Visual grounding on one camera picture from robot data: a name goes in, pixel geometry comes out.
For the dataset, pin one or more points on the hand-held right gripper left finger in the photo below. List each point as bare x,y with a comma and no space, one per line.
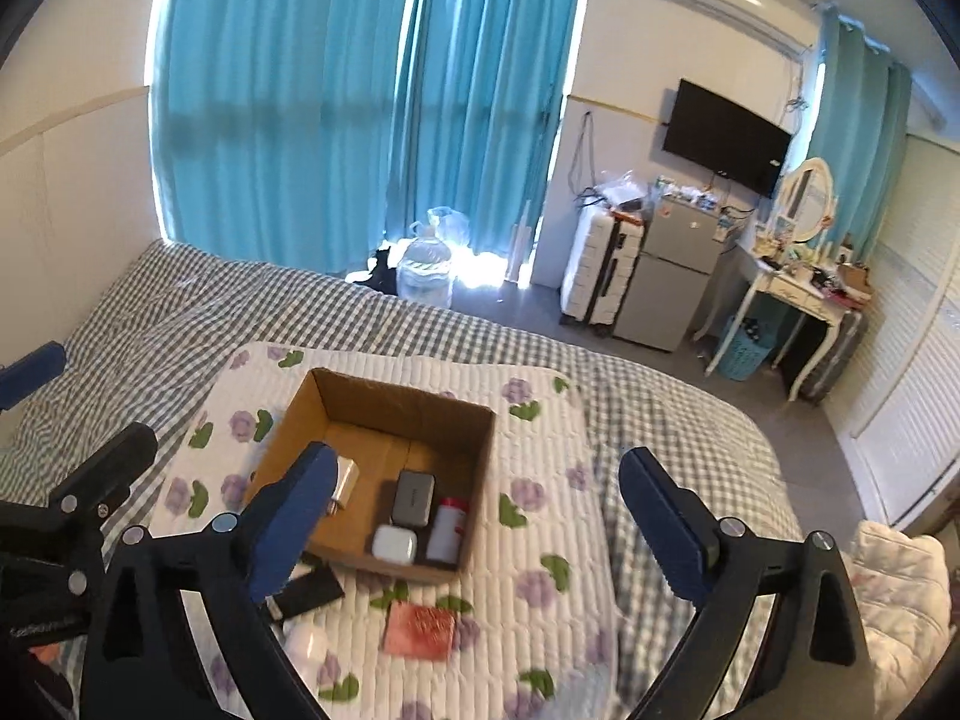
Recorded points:
300,517

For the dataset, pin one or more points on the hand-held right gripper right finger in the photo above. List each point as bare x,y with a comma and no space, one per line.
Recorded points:
664,525

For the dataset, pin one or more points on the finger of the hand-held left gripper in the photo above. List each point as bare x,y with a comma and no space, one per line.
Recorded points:
112,469
30,375

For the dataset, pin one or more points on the black rectangular device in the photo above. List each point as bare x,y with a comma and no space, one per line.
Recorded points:
311,589

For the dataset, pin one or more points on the brown cardboard box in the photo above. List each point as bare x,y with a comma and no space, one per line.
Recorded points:
367,442

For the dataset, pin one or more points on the white round object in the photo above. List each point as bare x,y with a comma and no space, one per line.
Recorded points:
307,649

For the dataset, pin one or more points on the red square card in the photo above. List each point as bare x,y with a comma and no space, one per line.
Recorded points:
418,630

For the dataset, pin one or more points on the white charger adapter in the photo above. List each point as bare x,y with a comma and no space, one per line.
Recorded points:
346,480

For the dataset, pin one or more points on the white earbuds case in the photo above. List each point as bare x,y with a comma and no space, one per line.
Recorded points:
394,544

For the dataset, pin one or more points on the grey rectangular case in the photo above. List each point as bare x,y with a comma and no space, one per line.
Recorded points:
412,499

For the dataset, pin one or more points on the floral quilted mat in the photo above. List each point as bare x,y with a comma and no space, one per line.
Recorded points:
540,465

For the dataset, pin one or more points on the white bottle with red cap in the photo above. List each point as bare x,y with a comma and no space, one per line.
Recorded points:
446,532

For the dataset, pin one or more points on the blue plastic basket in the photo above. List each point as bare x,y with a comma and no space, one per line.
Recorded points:
742,352

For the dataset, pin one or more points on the grey suitcase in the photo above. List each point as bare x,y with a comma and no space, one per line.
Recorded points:
836,356

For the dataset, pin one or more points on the silver small fridge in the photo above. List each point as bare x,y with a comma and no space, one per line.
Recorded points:
671,277

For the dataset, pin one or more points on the white puffy jacket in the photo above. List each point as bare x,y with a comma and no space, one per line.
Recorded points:
900,600

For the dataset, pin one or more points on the black object on floor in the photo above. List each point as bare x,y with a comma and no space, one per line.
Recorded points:
379,274

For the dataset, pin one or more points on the white suitcase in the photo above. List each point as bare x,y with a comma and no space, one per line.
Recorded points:
589,270

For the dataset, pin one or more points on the white dressing table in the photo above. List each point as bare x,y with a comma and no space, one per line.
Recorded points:
787,289

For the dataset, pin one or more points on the large clear water jug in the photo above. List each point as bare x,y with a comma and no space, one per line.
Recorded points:
424,274

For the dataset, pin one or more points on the white louvred wardrobe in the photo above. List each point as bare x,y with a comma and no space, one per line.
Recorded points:
907,390

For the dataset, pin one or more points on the clutter of cosmetics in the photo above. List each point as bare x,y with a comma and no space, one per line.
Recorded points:
817,270

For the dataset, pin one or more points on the white plastic bag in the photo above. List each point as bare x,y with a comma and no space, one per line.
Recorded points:
446,225

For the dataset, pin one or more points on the clear plastic bag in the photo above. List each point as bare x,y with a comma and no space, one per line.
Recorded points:
622,187

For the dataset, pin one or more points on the white oval mirror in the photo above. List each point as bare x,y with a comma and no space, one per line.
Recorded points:
808,199

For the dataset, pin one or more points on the wide blue curtain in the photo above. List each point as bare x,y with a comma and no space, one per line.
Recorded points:
277,105
487,105

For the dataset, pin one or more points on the narrow blue curtain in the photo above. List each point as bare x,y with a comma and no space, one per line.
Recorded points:
855,135

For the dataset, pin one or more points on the black wall television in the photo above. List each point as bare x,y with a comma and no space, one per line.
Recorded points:
724,135

